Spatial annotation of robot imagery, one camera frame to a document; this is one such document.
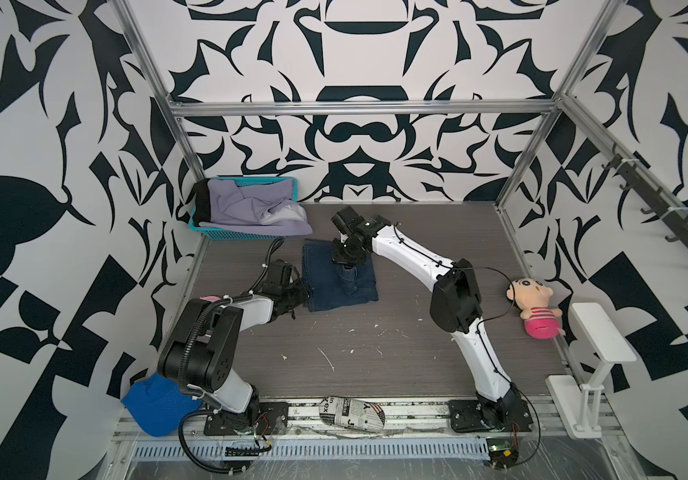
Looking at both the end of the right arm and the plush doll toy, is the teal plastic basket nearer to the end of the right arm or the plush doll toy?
the end of the right arm

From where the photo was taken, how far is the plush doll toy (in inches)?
33.8

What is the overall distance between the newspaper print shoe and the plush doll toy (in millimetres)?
492

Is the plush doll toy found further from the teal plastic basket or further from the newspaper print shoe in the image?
the teal plastic basket

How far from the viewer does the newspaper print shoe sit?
725mm
